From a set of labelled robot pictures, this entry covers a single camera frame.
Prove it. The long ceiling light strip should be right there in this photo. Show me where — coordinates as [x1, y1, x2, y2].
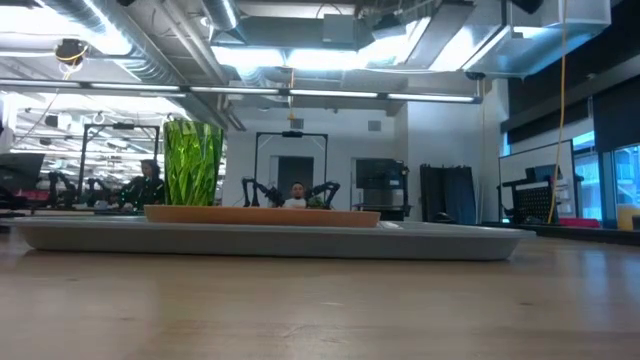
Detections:
[0, 78, 484, 105]

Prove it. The green ribbed glass cup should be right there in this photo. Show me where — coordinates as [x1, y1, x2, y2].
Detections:
[162, 118, 225, 207]

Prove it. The dark cabinet with screen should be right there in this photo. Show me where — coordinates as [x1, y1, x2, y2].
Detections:
[353, 157, 413, 223]

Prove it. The black perforated cart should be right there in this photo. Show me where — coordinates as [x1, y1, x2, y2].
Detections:
[496, 164, 584, 225]

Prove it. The red flat object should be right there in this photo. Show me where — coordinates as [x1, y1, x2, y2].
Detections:
[557, 216, 603, 230]

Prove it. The whiteboard on stand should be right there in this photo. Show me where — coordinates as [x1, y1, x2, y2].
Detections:
[498, 139, 576, 224]

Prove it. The orange round plate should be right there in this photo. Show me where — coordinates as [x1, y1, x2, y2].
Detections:
[143, 204, 383, 229]

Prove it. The dark computer monitor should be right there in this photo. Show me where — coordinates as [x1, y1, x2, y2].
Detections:
[0, 152, 47, 192]

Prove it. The yellow box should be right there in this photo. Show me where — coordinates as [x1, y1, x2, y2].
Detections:
[615, 203, 640, 232]

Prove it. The yellow hanging cable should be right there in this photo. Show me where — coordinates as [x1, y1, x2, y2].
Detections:
[546, 0, 570, 225]

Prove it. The silver ventilation duct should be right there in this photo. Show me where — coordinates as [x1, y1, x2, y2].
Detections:
[42, 0, 241, 132]

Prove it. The yellow cable reel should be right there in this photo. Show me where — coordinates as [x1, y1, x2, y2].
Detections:
[53, 38, 91, 67]

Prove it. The grey plastic tray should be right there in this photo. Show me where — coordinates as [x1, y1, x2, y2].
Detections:
[13, 215, 538, 262]

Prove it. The black gantry frame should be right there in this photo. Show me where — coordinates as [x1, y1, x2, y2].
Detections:
[77, 122, 166, 204]
[253, 130, 330, 209]

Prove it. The dark curtain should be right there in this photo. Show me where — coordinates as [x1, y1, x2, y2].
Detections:
[419, 163, 477, 225]

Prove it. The person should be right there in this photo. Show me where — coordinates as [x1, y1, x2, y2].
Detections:
[281, 181, 309, 210]
[117, 158, 167, 211]

